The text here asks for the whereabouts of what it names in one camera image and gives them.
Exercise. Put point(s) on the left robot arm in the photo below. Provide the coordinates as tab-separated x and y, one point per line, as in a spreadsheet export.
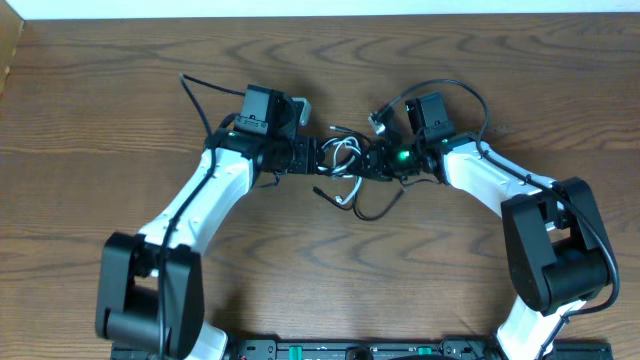
150	293

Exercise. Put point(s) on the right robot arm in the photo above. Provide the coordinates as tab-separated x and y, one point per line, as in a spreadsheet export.
560	260

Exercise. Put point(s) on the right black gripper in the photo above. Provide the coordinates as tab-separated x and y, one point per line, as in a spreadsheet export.
375	153

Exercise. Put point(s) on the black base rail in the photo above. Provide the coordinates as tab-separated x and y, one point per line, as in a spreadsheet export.
449	348

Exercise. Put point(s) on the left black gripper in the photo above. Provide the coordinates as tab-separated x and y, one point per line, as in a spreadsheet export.
308	151

